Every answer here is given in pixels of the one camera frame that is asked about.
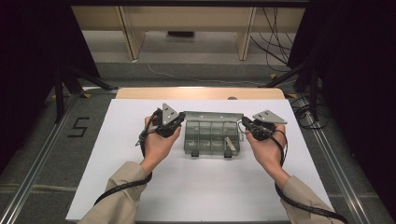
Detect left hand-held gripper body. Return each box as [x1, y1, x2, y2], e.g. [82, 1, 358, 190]
[153, 103, 182, 139]

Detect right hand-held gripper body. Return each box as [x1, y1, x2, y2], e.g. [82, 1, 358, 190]
[249, 109, 289, 141]

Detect white nail clipper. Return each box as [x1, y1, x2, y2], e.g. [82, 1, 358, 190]
[224, 135, 238, 153]

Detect grey transparent compartment storage box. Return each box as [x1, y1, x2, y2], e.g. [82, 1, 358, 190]
[183, 110, 245, 159]

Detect person's right hand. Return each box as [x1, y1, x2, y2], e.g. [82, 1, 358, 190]
[245, 123, 290, 183]

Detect person's left hand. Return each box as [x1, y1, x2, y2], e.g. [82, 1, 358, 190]
[139, 116, 182, 175]

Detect light wooden table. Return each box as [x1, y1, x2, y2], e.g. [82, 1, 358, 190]
[115, 87, 286, 101]

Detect black metal stand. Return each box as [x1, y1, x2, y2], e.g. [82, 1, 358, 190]
[263, 60, 322, 122]
[53, 64, 119, 124]

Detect white table sheet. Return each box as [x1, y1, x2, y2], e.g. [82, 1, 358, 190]
[65, 98, 339, 223]

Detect beige wooden bench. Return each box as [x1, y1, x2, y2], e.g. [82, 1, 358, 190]
[70, 6, 306, 62]

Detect dark curtain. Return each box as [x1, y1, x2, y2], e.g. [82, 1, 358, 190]
[0, 0, 101, 175]
[287, 0, 396, 214]

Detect coiled black floor cable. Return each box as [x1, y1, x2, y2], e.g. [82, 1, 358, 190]
[291, 95, 331, 131]

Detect white floor cable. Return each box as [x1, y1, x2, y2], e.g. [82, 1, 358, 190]
[145, 61, 266, 87]

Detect left hand-held gripper black cable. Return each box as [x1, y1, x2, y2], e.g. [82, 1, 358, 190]
[92, 107, 163, 207]

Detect hand-held gripper black cable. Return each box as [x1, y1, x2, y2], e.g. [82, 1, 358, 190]
[92, 107, 163, 207]
[268, 128, 350, 224]

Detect aluminium floor rail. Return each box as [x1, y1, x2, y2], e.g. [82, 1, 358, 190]
[298, 98, 372, 224]
[0, 92, 82, 224]

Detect right hand-held gripper black cable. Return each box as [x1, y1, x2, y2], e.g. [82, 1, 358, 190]
[268, 128, 350, 224]

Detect hanging black cables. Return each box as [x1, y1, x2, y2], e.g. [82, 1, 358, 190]
[249, 7, 295, 75]

